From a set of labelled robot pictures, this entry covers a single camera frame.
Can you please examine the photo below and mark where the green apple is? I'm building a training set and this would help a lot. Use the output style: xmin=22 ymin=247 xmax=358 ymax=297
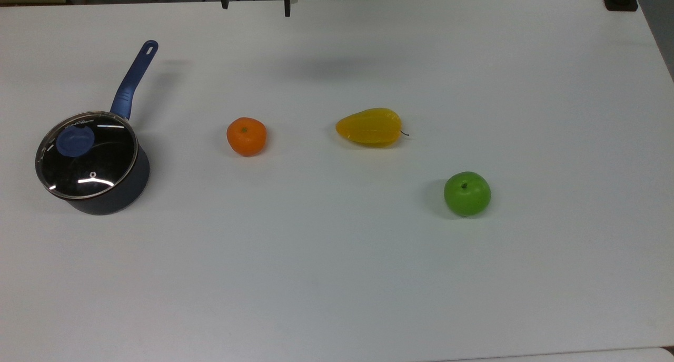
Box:
xmin=443 ymin=171 xmax=492 ymax=217

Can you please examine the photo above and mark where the orange mandarin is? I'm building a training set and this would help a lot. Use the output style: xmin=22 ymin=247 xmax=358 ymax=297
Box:
xmin=226 ymin=118 xmax=267 ymax=157

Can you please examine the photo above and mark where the glass lid with blue knob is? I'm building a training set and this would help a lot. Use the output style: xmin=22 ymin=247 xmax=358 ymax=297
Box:
xmin=35 ymin=111 xmax=138 ymax=200

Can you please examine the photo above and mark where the yellow pear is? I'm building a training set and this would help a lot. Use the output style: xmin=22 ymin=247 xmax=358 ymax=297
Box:
xmin=336 ymin=107 xmax=410 ymax=147

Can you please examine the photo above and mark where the dark blue saucepan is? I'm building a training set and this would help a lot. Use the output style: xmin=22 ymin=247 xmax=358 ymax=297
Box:
xmin=64 ymin=40 xmax=159 ymax=216

